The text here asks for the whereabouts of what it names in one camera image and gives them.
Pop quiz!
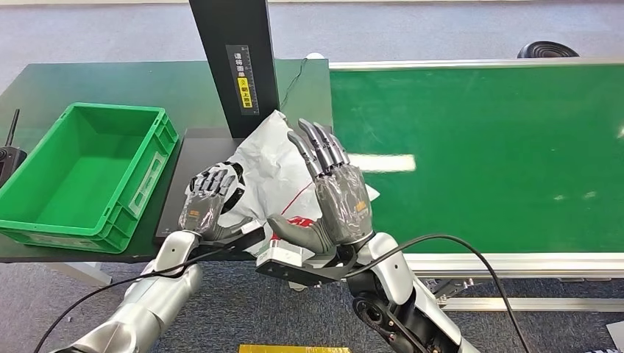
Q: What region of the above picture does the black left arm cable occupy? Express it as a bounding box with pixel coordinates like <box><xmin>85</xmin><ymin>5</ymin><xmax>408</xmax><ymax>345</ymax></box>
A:
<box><xmin>32</xmin><ymin>246</ymin><xmax>235</xmax><ymax>353</ymax></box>

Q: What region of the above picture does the white table leg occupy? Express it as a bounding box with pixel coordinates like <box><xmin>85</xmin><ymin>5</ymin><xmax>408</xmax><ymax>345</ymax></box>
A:
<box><xmin>46</xmin><ymin>262</ymin><xmax>114</xmax><ymax>288</ymax></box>

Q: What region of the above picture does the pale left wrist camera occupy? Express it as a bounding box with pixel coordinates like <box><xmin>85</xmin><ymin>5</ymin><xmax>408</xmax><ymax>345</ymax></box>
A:
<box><xmin>229</xmin><ymin>219</ymin><xmax>267</xmax><ymax>253</ymax></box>

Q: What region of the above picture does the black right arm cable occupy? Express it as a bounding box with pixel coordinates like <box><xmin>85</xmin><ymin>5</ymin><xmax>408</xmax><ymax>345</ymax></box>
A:
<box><xmin>343</xmin><ymin>233</ymin><xmax>531</xmax><ymax>353</ymax></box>

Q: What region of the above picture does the dark green table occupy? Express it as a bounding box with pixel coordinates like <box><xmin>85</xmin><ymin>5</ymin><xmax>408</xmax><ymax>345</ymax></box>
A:
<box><xmin>0</xmin><ymin>59</ymin><xmax>344</xmax><ymax>264</ymax></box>

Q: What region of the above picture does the black inbound scanner machine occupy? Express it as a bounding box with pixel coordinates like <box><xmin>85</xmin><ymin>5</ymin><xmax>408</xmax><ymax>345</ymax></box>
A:
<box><xmin>153</xmin><ymin>0</ymin><xmax>337</xmax><ymax>245</ymax></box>

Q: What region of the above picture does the green plastic crate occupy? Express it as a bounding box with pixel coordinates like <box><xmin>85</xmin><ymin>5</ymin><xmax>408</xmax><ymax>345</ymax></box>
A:
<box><xmin>0</xmin><ymin>102</ymin><xmax>180</xmax><ymax>254</ymax></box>

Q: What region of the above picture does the white paper sheet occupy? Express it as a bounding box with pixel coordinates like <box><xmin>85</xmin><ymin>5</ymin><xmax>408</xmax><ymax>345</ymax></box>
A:
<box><xmin>606</xmin><ymin>321</ymin><xmax>624</xmax><ymax>349</ymax></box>

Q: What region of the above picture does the thin black scanner cable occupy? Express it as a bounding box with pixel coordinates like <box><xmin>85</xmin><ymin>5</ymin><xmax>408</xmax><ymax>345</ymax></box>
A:
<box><xmin>280</xmin><ymin>57</ymin><xmax>310</xmax><ymax>109</ymax></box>

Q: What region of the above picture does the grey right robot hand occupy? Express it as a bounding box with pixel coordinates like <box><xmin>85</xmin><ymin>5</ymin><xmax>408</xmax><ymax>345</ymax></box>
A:
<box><xmin>266</xmin><ymin>118</ymin><xmax>375</xmax><ymax>255</ymax></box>

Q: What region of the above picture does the black remote with antenna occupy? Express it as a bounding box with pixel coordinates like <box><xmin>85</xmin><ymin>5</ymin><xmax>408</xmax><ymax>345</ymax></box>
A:
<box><xmin>0</xmin><ymin>108</ymin><xmax>28</xmax><ymax>188</ymax></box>

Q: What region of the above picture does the yellow flat object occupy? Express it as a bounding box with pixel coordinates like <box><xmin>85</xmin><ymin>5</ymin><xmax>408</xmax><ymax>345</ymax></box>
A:
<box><xmin>238</xmin><ymin>344</ymin><xmax>352</xmax><ymax>353</ymax></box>

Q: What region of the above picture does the green conveyor belt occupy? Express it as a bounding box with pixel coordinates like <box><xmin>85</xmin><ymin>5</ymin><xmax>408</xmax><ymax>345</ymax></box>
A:
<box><xmin>300</xmin><ymin>58</ymin><xmax>624</xmax><ymax>313</ymax></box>

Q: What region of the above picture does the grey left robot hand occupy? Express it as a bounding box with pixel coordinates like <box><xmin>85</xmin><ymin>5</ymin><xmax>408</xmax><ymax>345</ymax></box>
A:
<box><xmin>177</xmin><ymin>165</ymin><xmax>255</xmax><ymax>242</ymax></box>

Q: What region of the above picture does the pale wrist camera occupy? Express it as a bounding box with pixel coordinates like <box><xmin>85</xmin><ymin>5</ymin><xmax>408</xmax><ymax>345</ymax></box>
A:
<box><xmin>255</xmin><ymin>238</ymin><xmax>362</xmax><ymax>288</ymax></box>
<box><xmin>229</xmin><ymin>219</ymin><xmax>267</xmax><ymax>253</ymax></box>

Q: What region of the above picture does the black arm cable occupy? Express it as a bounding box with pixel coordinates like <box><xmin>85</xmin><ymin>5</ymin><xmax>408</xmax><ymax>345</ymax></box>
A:
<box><xmin>32</xmin><ymin>246</ymin><xmax>235</xmax><ymax>353</ymax></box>
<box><xmin>343</xmin><ymin>233</ymin><xmax>531</xmax><ymax>353</ymax></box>

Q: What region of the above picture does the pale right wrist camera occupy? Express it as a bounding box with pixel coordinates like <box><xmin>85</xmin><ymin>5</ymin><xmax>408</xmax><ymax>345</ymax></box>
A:
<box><xmin>255</xmin><ymin>238</ymin><xmax>362</xmax><ymax>288</ymax></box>

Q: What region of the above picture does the black ribbed round object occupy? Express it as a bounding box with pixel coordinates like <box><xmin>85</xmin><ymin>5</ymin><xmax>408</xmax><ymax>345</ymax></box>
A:
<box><xmin>517</xmin><ymin>40</ymin><xmax>581</xmax><ymax>60</ymax></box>

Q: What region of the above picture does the white mailer bag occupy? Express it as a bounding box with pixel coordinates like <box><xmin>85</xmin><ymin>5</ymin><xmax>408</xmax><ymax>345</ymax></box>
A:
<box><xmin>187</xmin><ymin>109</ymin><xmax>381</xmax><ymax>259</ymax></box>

